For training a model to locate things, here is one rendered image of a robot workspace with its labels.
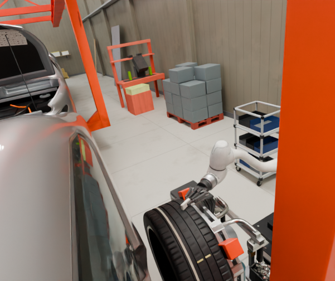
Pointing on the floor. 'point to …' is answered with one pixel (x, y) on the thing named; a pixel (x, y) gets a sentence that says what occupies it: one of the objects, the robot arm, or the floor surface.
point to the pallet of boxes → (194, 93)
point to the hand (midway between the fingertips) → (185, 204)
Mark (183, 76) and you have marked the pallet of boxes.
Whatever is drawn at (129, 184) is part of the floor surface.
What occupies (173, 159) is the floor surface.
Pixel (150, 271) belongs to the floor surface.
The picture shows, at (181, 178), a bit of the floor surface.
